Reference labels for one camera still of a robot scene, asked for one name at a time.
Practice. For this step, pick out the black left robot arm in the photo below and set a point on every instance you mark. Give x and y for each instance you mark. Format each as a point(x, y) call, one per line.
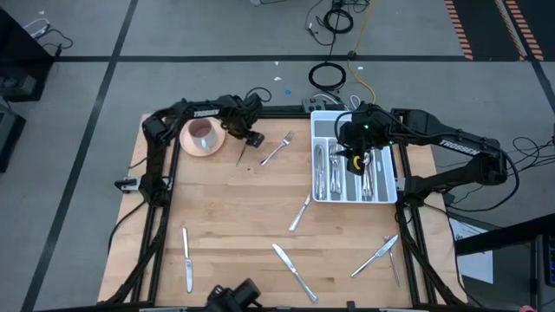
point(186, 110)

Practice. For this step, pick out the black device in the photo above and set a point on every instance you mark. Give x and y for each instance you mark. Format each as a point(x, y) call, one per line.
point(234, 297)

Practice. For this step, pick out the white paper sheet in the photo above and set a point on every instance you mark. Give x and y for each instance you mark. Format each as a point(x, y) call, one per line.
point(474, 266)

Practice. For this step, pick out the black desk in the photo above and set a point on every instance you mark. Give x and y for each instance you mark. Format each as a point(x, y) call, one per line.
point(498, 237)

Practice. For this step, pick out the white light bar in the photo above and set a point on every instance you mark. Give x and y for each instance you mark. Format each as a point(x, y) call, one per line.
point(162, 310)
point(403, 310)

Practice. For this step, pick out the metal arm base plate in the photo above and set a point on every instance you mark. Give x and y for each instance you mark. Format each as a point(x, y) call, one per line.
point(400, 184)
point(128, 185)

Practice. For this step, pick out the silver spoon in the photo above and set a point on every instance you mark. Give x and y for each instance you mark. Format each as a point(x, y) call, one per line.
point(371, 167)
point(371, 186)
point(369, 175)
point(367, 193)
point(365, 186)

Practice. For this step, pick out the silver fork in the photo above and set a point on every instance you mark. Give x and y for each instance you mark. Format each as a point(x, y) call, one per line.
point(333, 182)
point(339, 182)
point(339, 151)
point(395, 273)
point(332, 151)
point(336, 167)
point(288, 138)

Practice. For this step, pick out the silver table knife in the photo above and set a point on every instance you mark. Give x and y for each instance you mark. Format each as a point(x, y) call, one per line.
point(317, 173)
point(322, 173)
point(240, 158)
point(310, 294)
point(386, 245)
point(188, 277)
point(297, 219)

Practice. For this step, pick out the white plastic cutlery tray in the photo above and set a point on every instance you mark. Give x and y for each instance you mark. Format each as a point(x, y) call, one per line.
point(325, 128)

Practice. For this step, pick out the black floor box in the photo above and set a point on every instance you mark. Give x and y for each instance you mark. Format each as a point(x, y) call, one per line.
point(8, 138)

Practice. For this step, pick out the silver forks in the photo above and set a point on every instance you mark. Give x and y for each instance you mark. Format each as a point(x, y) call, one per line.
point(368, 158)

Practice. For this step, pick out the grey power strip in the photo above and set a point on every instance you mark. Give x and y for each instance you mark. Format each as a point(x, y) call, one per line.
point(314, 106)

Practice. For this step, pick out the red round object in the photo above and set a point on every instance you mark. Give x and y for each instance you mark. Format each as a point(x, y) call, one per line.
point(527, 309)

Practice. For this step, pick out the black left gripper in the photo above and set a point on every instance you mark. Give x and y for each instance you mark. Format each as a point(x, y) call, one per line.
point(245, 117)

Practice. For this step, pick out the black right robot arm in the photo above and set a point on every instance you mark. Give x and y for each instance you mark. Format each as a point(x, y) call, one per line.
point(433, 132)

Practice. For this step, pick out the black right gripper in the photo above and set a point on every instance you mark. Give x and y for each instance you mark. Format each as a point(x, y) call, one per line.
point(366, 132)

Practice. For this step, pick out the black cabinet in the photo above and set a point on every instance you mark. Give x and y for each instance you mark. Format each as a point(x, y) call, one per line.
point(17, 52)

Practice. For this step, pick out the dark monitor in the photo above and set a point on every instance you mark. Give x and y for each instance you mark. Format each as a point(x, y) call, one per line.
point(550, 260)

